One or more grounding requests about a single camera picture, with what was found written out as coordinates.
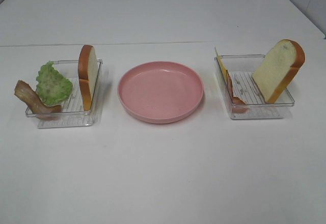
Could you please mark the pink round plate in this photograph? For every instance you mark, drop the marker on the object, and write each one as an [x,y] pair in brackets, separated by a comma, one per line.
[160,92]

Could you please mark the green lettuce leaf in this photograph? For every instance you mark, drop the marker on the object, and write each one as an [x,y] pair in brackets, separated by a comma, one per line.
[52,87]

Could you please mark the left clear plastic tray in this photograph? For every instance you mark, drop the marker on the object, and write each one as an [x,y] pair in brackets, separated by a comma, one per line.
[73,113]

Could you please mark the clear plastic tray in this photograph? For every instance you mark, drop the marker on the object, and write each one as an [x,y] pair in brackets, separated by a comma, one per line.
[73,113]
[240,68]

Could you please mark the bread slice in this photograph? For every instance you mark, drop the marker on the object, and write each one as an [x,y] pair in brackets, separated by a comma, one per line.
[279,67]
[87,74]

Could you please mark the brown bacon strip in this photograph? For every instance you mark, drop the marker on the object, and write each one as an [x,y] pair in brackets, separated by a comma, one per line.
[26,94]

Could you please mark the right clear plastic tray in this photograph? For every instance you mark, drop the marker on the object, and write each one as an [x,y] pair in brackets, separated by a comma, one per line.
[240,68]

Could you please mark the yellow cheese slice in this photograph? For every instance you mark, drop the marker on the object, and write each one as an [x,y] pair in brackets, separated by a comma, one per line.
[222,67]

